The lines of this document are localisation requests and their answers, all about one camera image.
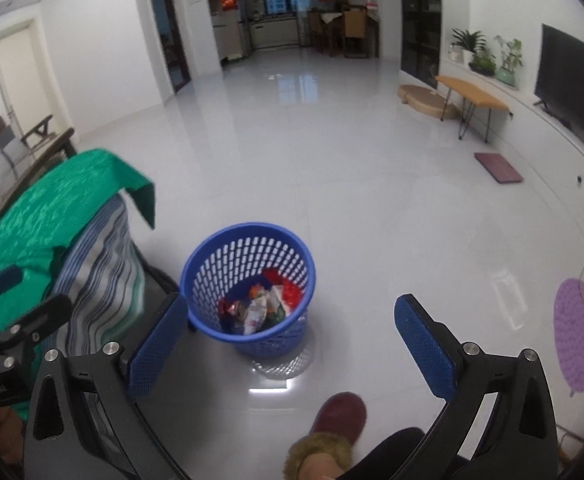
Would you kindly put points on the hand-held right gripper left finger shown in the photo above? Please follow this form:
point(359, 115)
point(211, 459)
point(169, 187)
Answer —
point(156, 345)

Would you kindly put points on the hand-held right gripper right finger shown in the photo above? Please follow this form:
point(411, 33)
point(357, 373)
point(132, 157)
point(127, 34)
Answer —
point(424, 345)

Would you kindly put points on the blue plastic basket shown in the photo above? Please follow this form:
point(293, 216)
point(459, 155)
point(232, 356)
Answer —
point(206, 265)

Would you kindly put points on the orange snack wrapper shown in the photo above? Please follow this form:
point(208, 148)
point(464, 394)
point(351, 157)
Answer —
point(256, 310)

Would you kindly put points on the blue striped cloth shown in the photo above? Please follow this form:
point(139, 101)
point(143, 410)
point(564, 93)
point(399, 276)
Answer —
point(106, 270)

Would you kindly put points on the green floral tablecloth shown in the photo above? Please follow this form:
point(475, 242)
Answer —
point(46, 200)

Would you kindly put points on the dark red furry slipper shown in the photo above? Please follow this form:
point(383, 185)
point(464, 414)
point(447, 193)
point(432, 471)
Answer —
point(339, 412)

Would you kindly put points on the person's leg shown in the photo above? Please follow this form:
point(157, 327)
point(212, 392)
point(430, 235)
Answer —
point(402, 452)

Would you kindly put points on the round purple perforated mat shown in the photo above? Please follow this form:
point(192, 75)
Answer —
point(579, 335)

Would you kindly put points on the dark red floor mat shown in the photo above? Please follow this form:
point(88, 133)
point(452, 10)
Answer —
point(498, 168)

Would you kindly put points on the white door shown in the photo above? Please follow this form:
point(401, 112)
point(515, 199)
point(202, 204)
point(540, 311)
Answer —
point(21, 70)

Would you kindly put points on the round beige floor cushion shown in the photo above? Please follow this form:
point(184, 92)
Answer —
point(434, 108)
point(418, 94)

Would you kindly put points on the wooden bench with metal legs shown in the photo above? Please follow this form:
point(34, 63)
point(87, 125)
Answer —
point(472, 91)

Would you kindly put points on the low green potted plant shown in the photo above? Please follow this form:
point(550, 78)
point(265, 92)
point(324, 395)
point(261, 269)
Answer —
point(483, 65)

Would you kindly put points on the tall plant in green pot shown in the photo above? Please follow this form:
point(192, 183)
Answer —
point(508, 67)

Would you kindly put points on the black television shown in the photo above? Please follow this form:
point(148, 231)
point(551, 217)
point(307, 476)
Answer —
point(572, 80)

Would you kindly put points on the leafy plant in white pot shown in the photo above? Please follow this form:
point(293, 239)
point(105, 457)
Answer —
point(467, 42)

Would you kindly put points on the dark doorway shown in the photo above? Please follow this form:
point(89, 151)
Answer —
point(169, 25)

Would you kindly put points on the wooden dining chair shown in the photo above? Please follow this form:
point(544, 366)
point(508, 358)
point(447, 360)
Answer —
point(354, 30)
point(316, 27)

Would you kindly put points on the dark glass cabinet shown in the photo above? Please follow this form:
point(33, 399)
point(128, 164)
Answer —
point(420, 20)

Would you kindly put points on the white kitchen counter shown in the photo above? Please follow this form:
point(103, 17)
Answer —
point(274, 32)

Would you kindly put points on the dining table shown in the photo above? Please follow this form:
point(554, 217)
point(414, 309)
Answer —
point(332, 17)

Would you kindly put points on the red wall poster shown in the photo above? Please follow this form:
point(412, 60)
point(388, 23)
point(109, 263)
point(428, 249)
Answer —
point(228, 0)

